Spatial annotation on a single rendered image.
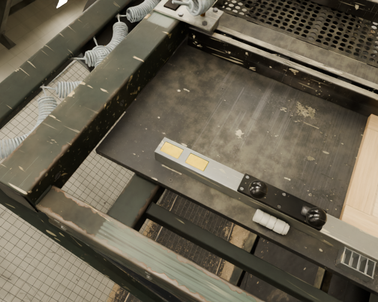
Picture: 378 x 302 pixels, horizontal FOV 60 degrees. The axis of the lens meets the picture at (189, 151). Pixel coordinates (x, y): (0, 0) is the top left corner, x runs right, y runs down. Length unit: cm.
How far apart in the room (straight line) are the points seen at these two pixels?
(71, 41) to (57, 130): 71
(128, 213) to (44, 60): 78
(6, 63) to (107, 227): 581
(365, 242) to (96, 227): 57
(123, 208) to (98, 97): 28
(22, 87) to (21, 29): 562
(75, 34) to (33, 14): 579
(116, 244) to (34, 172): 23
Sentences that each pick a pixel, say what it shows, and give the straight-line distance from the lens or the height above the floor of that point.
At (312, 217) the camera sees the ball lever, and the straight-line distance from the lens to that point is 66.
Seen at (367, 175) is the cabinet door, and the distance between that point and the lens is 94.
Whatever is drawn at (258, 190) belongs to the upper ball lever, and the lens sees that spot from 65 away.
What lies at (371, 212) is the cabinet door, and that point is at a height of 125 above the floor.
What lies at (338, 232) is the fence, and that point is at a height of 132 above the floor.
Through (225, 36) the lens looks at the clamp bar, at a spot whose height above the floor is 174.
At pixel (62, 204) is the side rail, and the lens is 77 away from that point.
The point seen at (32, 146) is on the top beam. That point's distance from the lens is 80.
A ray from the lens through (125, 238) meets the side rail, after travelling 71.
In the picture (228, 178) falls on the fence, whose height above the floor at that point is 155.
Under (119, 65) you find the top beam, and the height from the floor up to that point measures 191.
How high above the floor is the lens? 186
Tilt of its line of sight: 15 degrees down
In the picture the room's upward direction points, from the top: 49 degrees counter-clockwise
